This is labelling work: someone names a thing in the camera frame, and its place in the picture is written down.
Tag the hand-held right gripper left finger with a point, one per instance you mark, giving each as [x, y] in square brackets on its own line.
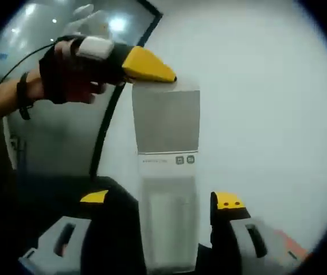
[48, 252]

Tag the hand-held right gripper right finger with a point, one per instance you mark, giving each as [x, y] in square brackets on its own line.
[246, 252]

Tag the white box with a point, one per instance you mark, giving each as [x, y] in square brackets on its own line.
[166, 129]

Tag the person's right hand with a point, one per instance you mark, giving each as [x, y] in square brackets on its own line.
[294, 243]

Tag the person's left hand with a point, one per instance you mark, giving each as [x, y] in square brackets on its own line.
[60, 74]

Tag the black wristband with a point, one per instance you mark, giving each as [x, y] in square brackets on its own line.
[20, 88]

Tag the black partition frame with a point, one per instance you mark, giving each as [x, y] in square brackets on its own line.
[101, 129]

